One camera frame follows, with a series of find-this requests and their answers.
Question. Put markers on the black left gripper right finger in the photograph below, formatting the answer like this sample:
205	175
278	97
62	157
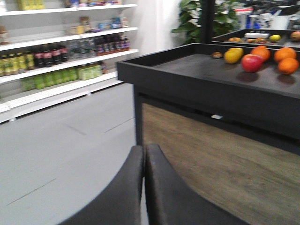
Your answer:
170	201

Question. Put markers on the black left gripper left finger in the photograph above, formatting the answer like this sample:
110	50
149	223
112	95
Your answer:
120	202

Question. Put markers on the black fruit display stand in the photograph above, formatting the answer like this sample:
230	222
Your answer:
232	136

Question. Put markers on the white store shelf unit right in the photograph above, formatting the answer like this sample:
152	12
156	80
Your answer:
52	51

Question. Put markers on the green potted plant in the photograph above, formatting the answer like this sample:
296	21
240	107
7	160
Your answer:
201	20

